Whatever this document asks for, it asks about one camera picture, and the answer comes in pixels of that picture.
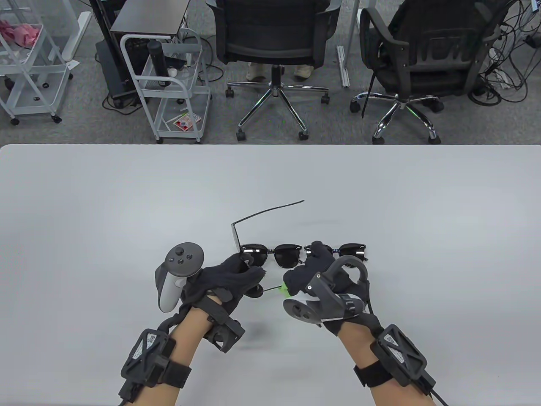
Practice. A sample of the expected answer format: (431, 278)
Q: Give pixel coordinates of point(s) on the person's right hand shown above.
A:
(308, 275)

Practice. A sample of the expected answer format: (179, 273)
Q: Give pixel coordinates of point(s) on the person's left hand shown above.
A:
(224, 279)

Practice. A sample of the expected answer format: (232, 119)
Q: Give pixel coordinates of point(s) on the green cleaning cloth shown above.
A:
(283, 290)

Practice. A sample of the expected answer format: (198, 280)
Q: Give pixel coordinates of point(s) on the thin metal frame sunglasses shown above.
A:
(253, 253)

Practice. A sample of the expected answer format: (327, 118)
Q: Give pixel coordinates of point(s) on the black thick frame sunglasses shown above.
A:
(235, 234)

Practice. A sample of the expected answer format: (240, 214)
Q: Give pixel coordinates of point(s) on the black browline sunglasses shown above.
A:
(355, 250)

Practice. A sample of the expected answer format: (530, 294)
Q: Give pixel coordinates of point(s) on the person's left forearm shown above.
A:
(186, 338)

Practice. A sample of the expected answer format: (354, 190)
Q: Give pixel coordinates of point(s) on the grey right hand controller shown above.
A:
(321, 304)

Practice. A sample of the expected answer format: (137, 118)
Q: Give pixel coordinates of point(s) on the grey hand controller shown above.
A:
(321, 304)
(181, 258)

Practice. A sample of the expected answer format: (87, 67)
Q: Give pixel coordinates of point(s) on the grey left hand controller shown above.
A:
(181, 258)

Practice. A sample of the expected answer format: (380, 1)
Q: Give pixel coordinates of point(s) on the black left wrist sensor box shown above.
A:
(146, 355)

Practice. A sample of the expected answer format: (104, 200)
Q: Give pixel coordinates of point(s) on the black wrist sensor box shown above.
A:
(399, 355)
(146, 355)

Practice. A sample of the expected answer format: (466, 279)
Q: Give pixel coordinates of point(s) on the black right wrist sensor box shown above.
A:
(399, 355)

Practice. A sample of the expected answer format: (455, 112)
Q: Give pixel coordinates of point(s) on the red and white card packet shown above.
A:
(186, 122)

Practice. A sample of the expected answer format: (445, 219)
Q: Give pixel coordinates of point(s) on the white desk leg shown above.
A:
(343, 67)

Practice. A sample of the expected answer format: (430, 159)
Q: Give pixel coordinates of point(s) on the black handheld device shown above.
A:
(175, 62)

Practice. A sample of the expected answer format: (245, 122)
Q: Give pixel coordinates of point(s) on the black cylindrical bottle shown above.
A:
(158, 63)

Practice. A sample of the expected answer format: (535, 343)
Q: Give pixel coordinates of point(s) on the black computer tower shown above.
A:
(112, 72)

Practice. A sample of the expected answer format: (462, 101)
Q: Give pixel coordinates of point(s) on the black mesh-back office chair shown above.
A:
(270, 25)

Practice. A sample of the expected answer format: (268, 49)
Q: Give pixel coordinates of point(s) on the dark brown small table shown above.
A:
(148, 17)

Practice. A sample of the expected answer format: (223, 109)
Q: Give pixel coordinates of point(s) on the black ribbed-back office chair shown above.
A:
(422, 25)

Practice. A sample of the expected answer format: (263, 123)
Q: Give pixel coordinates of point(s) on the white power strip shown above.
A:
(503, 80)

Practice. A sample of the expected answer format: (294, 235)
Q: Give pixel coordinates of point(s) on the white desk foot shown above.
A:
(76, 38)

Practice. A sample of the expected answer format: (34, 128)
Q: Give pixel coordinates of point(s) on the pink cloth bundle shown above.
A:
(21, 34)

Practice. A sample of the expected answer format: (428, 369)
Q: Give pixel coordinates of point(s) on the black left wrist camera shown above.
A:
(224, 334)

